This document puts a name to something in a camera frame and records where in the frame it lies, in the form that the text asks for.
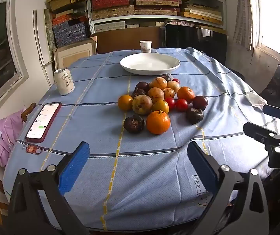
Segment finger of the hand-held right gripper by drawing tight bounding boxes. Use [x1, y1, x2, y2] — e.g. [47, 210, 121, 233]
[243, 122, 280, 153]
[263, 104, 280, 131]

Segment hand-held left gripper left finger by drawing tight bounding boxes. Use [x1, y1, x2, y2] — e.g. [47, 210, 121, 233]
[6, 141, 91, 235]

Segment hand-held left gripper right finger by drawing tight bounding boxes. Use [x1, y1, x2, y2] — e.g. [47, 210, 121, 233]
[187, 141, 270, 235]

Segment wrinkled dark brown fruit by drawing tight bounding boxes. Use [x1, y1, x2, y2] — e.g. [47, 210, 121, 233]
[185, 108, 204, 124]

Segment smooth purple plum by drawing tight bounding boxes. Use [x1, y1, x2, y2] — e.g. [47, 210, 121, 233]
[192, 95, 208, 111]

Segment mandarin with green stem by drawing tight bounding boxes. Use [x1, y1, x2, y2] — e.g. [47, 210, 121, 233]
[146, 110, 171, 135]

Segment dark brown round fruit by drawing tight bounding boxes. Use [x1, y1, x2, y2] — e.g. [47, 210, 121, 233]
[123, 115, 145, 134]
[132, 88, 147, 98]

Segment small yellow citrus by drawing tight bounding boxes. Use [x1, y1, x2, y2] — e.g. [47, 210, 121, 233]
[118, 95, 133, 111]
[152, 99, 170, 114]

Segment large orange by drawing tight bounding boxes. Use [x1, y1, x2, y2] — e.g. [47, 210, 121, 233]
[177, 86, 195, 104]

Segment tan streaked pepino melon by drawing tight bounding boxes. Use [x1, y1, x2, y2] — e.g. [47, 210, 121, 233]
[163, 87, 176, 99]

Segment small pale pepino melon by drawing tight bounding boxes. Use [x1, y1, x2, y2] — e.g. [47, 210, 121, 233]
[167, 80, 181, 93]

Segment tan oval fruit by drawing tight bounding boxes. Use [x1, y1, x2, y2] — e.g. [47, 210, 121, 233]
[132, 95, 153, 116]

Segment orange speckled pepino melon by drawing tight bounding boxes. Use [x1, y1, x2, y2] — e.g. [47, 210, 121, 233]
[147, 87, 165, 103]

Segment large orange tan pepino melon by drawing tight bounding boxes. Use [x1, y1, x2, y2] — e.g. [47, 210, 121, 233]
[151, 77, 168, 90]

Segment dark purple round fruit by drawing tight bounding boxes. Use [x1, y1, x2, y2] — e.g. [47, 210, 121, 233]
[135, 81, 150, 92]

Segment white plate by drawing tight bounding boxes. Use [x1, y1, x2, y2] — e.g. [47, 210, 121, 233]
[120, 53, 181, 76]

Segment white tissue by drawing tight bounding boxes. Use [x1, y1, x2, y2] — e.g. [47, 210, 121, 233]
[246, 92, 267, 107]

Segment smartphone in red case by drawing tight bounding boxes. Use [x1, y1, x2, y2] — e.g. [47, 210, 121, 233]
[25, 101, 62, 143]

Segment wooden chair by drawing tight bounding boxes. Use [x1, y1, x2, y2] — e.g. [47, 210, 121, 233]
[0, 102, 37, 226]

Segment pink jacket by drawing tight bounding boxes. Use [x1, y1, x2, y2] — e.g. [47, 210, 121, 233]
[0, 109, 26, 168]

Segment bright window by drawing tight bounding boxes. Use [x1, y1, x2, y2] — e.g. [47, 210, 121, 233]
[249, 0, 280, 65]

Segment white beverage can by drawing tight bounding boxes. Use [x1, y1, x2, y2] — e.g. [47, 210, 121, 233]
[53, 68, 75, 96]

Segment white lace curtain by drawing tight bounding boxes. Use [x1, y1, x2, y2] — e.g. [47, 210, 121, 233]
[233, 0, 256, 57]

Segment black screen panel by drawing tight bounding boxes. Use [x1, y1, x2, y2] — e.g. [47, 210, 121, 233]
[165, 24, 228, 65]

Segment framed picture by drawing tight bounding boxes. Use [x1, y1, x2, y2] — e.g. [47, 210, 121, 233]
[54, 40, 97, 70]

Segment white leaning strip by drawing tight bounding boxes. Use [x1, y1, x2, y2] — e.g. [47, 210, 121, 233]
[32, 10, 53, 86]

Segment stack of blue patterned boxes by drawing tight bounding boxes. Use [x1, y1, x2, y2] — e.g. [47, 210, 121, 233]
[52, 21, 89, 47]

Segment white paper cup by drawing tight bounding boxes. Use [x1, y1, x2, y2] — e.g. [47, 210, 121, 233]
[140, 41, 152, 53]

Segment brown board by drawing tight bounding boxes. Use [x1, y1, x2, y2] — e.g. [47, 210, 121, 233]
[91, 26, 165, 54]

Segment grey green stone slab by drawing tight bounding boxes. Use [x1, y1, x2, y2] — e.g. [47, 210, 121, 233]
[44, 8, 57, 52]

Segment white metal shelf rack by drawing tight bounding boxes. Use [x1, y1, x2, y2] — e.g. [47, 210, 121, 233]
[85, 0, 227, 33]

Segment shelf rows of flat boxes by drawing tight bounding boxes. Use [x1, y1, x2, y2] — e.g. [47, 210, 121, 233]
[90, 0, 225, 26]

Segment red keychain charm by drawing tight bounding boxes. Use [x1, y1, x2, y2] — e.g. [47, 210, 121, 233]
[23, 145, 42, 155]

